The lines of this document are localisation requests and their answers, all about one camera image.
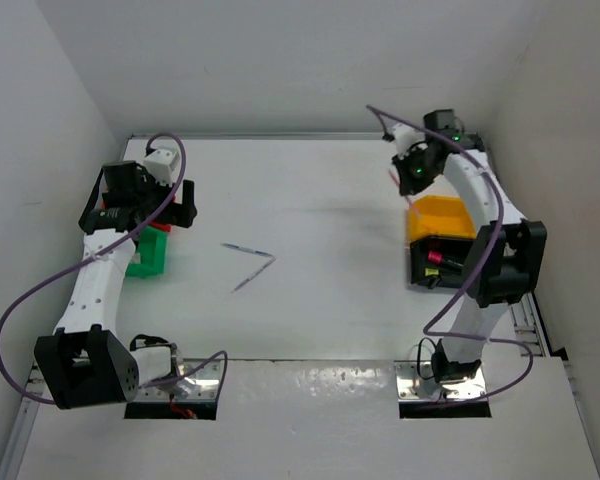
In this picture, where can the yellow plastic bin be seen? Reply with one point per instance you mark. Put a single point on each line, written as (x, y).
(442, 216)

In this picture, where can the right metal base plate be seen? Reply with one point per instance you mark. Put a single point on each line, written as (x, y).
(415, 384)

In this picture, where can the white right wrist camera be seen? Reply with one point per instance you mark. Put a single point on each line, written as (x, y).
(403, 137)

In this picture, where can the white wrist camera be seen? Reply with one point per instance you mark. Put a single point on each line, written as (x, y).
(403, 137)
(161, 164)

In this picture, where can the grey purple pen lower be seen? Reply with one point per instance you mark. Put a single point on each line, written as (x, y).
(254, 275)

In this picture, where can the blue white pen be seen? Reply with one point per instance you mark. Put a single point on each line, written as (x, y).
(247, 250)

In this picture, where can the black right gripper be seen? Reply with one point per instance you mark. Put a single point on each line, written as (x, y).
(409, 185)

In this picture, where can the black plastic bin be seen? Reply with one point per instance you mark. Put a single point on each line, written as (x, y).
(417, 252)

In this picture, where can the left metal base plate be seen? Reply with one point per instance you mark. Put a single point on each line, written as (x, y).
(201, 387)

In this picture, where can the green plastic bin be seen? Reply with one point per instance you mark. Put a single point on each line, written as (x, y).
(152, 246)

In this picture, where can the metal base plate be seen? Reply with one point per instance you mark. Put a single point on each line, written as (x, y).
(415, 384)
(201, 387)

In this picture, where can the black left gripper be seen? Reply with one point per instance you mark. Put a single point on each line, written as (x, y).
(174, 213)

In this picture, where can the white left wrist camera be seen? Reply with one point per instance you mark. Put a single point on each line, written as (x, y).
(161, 164)

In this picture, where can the red plastic bin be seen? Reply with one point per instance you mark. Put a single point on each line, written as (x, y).
(162, 227)

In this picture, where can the pink highlighter marker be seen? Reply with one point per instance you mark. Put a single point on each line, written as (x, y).
(444, 260)

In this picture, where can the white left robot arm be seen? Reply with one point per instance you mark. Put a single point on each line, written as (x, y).
(83, 362)

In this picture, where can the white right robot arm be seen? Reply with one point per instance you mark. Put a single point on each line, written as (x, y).
(503, 263)

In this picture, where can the orange pen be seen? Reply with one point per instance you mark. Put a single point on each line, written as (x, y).
(411, 205)

